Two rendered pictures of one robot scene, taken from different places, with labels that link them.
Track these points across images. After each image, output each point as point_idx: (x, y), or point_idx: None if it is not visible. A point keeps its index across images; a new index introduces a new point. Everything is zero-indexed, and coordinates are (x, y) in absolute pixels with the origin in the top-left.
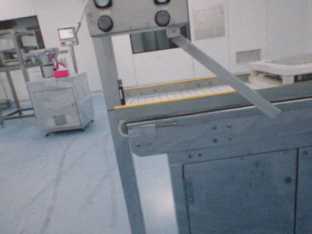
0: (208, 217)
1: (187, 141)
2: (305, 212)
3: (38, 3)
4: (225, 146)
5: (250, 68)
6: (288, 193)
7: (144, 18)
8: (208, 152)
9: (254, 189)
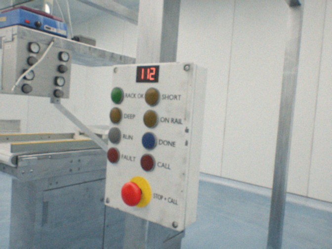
0: (55, 234)
1: (55, 170)
2: (109, 221)
3: None
4: (72, 176)
5: (76, 130)
6: (101, 208)
7: (48, 90)
8: (62, 181)
9: (84, 207)
